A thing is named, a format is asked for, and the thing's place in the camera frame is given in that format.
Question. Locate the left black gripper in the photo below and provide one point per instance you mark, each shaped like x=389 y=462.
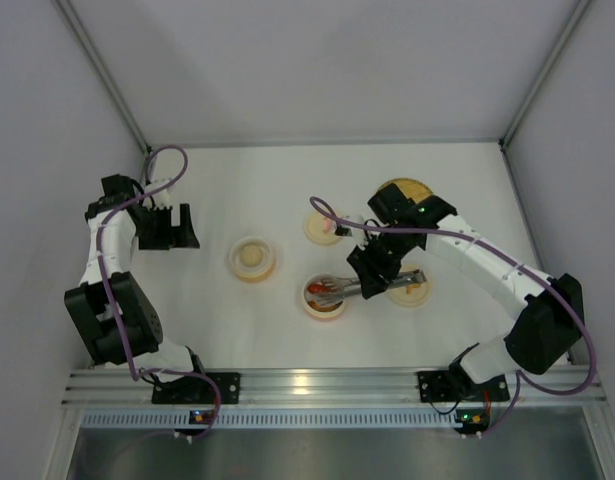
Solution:
x=155 y=228

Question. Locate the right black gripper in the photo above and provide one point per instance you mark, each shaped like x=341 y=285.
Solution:
x=378 y=263

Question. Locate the cream lid orange decoration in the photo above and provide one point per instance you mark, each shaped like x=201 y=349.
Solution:
x=411 y=296

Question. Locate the metal food tongs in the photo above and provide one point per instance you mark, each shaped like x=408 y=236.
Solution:
x=352 y=287

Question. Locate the red sausage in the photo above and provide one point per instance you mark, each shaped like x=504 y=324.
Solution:
x=319 y=288

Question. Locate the cream lid pink decoration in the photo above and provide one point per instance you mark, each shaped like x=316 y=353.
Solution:
x=320 y=230

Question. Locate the white steamed bun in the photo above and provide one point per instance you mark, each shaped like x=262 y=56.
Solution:
x=251 y=255

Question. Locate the yellow lunch box bowl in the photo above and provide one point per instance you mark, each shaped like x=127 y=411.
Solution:
x=256 y=274

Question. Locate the orange sausage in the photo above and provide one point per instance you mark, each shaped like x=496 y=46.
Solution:
x=318 y=307

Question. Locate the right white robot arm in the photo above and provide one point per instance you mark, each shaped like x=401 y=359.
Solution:
x=545 y=310

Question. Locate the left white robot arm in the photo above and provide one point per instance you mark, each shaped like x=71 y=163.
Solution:
x=116 y=321

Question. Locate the pink lunch box bowl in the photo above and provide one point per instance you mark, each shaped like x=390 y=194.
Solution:
x=325 y=279

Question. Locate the round woven bamboo plate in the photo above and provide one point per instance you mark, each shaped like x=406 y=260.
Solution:
x=411 y=188

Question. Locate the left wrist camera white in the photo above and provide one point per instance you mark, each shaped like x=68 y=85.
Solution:
x=158 y=196

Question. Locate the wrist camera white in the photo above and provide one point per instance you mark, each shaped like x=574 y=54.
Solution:
x=158 y=196
x=350 y=226

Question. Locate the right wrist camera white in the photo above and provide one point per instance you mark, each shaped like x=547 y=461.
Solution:
x=350 y=226

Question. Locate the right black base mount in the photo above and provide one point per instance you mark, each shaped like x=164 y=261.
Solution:
x=442 y=386

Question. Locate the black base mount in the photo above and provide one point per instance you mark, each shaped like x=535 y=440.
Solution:
x=191 y=390
x=442 y=386

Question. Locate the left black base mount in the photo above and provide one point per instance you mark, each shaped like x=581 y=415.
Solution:
x=191 y=390

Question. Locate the slotted grey cable duct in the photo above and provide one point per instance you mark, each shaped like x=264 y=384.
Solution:
x=239 y=418

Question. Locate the aluminium mounting rail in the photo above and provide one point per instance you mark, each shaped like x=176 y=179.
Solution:
x=330 y=387

